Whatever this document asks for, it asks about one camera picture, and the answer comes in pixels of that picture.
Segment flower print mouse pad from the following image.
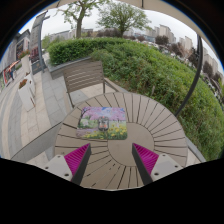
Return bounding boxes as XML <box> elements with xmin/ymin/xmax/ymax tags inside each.
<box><xmin>75</xmin><ymin>106</ymin><xmax>129</xmax><ymax>141</ymax></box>

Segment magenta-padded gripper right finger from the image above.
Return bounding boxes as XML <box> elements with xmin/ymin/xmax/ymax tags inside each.
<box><xmin>131</xmin><ymin>143</ymin><xmax>184</xmax><ymax>186</ymax></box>

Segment thin-crowned tree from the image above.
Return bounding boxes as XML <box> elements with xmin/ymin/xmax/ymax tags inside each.
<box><xmin>56</xmin><ymin>0</ymin><xmax>111</xmax><ymax>40</ymax></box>

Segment slatted brown chair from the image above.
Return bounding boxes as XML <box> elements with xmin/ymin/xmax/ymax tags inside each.
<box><xmin>62</xmin><ymin>59</ymin><xmax>120</xmax><ymax>110</ymax></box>

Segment distant apartment buildings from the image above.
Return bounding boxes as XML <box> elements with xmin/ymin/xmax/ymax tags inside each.
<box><xmin>145</xmin><ymin>23</ymin><xmax>224</xmax><ymax>88</ymax></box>

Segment dark curved umbrella pole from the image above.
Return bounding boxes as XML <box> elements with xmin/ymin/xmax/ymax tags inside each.
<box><xmin>174</xmin><ymin>34</ymin><xmax>205</xmax><ymax>118</ymax></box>

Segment white planter box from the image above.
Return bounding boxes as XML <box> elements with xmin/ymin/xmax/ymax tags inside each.
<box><xmin>16</xmin><ymin>74</ymin><xmax>37</xmax><ymax>113</ymax></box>

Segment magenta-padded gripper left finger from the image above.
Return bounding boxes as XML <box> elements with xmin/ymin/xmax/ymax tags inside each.
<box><xmin>41</xmin><ymin>143</ymin><xmax>92</xmax><ymax>186</ymax></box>

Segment green hedge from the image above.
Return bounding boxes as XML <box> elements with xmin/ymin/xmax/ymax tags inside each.
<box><xmin>47</xmin><ymin>36</ymin><xmax>224</xmax><ymax>162</ymax></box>

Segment round-crowned tree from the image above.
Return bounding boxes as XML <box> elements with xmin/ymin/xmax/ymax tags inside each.
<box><xmin>96</xmin><ymin>1</ymin><xmax>151</xmax><ymax>38</ymax></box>

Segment tall grey sign pillar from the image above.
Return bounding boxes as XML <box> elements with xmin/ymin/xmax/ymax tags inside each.
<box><xmin>28</xmin><ymin>11</ymin><xmax>51</xmax><ymax>75</ymax></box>

